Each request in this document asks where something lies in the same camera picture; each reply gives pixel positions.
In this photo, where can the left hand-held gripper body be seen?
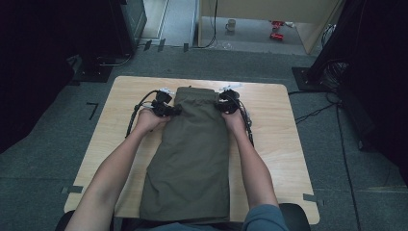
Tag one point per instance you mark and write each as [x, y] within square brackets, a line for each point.
[162, 102]

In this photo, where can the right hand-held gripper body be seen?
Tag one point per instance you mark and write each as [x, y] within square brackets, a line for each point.
[231, 101]

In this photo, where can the olive green shorts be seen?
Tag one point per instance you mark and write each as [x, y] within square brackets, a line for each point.
[192, 154]

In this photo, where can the person's right hand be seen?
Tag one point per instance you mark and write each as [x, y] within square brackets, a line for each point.
[234, 120]

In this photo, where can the person's left hand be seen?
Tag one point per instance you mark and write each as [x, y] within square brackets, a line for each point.
[150, 120]

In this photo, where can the short black tape strip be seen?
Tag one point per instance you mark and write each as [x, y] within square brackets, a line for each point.
[147, 45]
[161, 45]
[186, 47]

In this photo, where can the grey mug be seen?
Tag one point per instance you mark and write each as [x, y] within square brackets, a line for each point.
[230, 25]

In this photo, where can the red toy car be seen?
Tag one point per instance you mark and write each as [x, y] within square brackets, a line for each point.
[276, 36]

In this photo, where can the black cabinet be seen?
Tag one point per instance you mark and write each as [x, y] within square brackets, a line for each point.
[128, 25]

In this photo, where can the small red object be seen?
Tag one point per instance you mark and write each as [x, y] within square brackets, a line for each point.
[276, 23]

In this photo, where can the beige wooden partition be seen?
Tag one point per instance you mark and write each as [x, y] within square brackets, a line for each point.
[263, 8]

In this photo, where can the person's blue grey clothing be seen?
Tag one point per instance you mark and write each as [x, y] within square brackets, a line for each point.
[264, 219]

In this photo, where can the grey tape strip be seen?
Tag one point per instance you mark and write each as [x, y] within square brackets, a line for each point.
[312, 199]
[72, 189]

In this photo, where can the black chair armrest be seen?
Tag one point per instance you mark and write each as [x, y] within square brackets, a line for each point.
[62, 223]
[296, 216]

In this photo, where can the black stand base plate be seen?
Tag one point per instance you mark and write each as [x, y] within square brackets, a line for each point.
[304, 80]
[93, 73]

